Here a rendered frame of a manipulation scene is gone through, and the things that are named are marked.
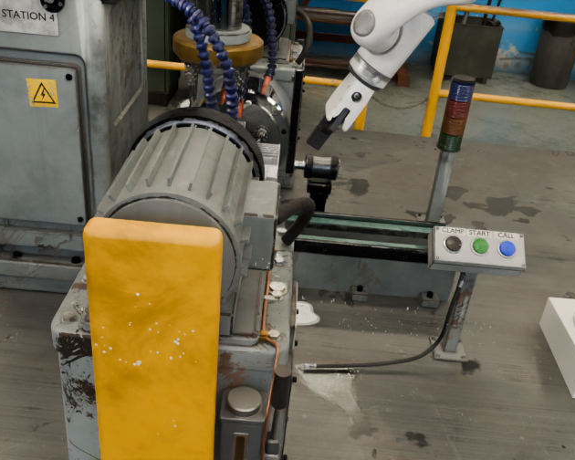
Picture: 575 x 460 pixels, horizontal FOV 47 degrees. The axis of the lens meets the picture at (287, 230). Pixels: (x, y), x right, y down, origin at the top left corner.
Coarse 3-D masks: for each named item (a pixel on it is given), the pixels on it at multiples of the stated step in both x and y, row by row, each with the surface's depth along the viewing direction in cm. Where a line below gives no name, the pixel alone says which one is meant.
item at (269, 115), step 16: (256, 80) 164; (272, 80) 170; (256, 96) 158; (272, 96) 161; (224, 112) 160; (256, 112) 159; (272, 112) 160; (288, 112) 167; (256, 128) 160; (272, 128) 161; (288, 128) 162
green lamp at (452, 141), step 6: (444, 138) 169; (450, 138) 168; (456, 138) 168; (462, 138) 169; (438, 144) 171; (444, 144) 169; (450, 144) 169; (456, 144) 169; (450, 150) 169; (456, 150) 170
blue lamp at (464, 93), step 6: (456, 84) 162; (462, 84) 161; (468, 84) 166; (474, 84) 162; (450, 90) 164; (456, 90) 162; (462, 90) 162; (468, 90) 162; (450, 96) 164; (456, 96) 163; (462, 96) 162; (468, 96) 163
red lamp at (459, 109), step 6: (450, 102) 165; (456, 102) 163; (462, 102) 163; (468, 102) 164; (450, 108) 165; (456, 108) 164; (462, 108) 164; (468, 108) 165; (450, 114) 165; (456, 114) 165; (462, 114) 165
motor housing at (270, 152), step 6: (258, 144) 143; (264, 144) 143; (270, 144) 144; (276, 144) 145; (264, 150) 141; (270, 150) 141; (276, 150) 141; (264, 156) 139; (270, 156) 139; (276, 156) 139; (264, 162) 139; (270, 162) 139; (276, 162) 139
